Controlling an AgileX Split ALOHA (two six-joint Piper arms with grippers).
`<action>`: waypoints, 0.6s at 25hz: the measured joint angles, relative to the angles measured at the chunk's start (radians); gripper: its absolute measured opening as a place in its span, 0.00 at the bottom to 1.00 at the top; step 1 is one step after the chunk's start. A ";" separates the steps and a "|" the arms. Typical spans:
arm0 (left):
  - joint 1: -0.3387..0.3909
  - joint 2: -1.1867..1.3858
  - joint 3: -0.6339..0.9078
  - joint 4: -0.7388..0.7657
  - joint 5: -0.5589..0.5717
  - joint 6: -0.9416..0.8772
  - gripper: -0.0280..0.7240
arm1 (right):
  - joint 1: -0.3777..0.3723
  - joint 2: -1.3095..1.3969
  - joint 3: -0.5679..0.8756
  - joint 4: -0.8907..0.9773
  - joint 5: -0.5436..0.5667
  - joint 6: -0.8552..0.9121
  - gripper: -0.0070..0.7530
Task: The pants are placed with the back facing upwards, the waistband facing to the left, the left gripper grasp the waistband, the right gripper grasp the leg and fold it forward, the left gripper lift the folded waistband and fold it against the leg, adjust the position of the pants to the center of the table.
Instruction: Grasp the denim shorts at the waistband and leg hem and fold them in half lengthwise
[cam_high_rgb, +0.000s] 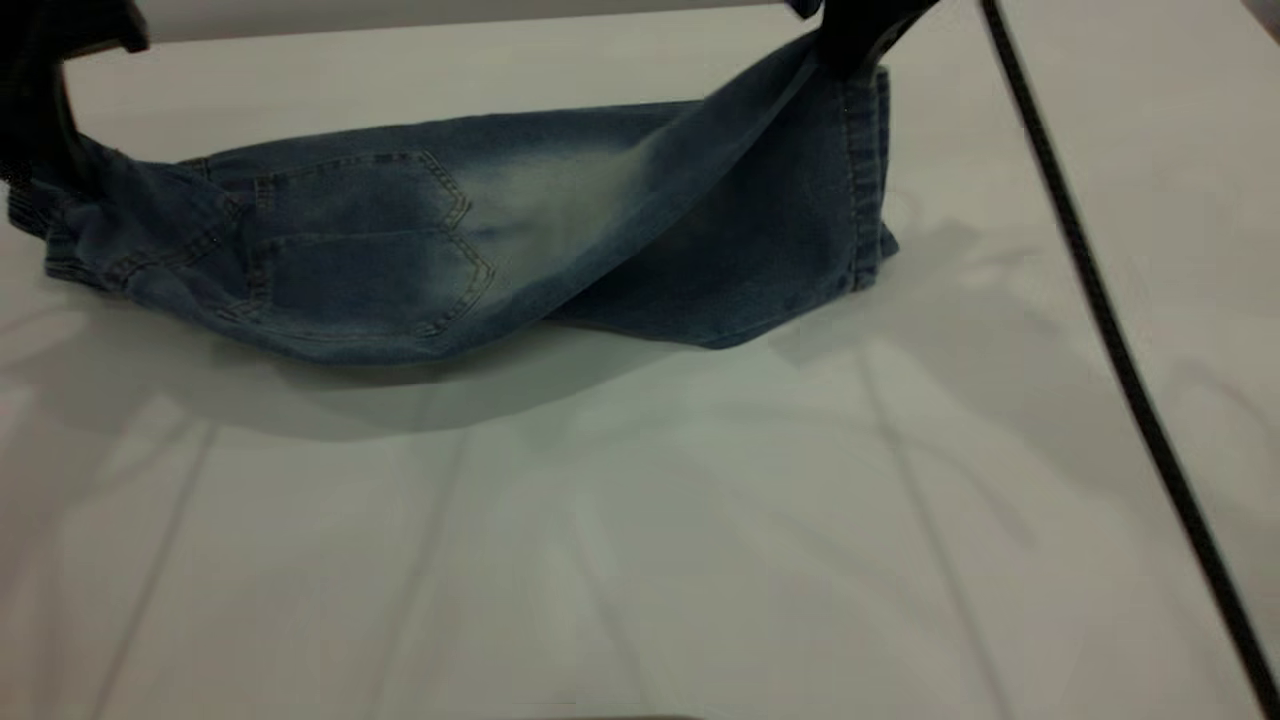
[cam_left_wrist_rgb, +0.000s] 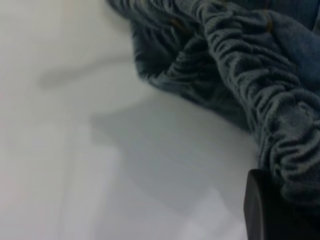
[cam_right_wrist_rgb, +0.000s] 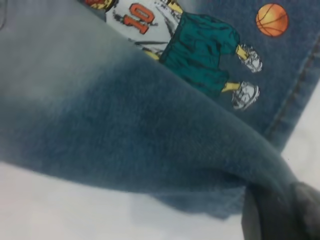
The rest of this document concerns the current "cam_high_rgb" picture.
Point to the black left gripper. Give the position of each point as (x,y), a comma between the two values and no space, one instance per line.
(70,25)

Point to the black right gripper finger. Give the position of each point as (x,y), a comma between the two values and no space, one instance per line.
(848,35)
(900,20)

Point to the blue denim shorts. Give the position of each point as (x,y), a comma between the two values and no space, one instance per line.
(400,270)

